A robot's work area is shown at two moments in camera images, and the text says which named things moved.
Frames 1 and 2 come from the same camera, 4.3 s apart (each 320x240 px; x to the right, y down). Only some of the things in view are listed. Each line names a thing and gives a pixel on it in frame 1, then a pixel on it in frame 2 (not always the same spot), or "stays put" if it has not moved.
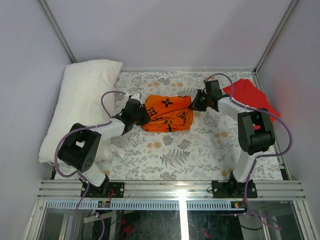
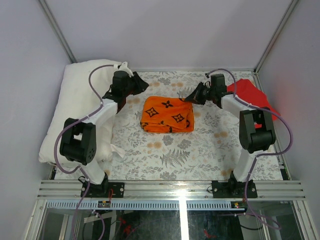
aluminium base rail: x=66 y=195 stays put
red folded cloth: x=246 y=92 stays put
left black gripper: x=145 y=118 to x=141 y=85
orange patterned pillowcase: x=168 y=113 stays put
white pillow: x=85 y=97 stays put
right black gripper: x=196 y=105 to x=195 y=97
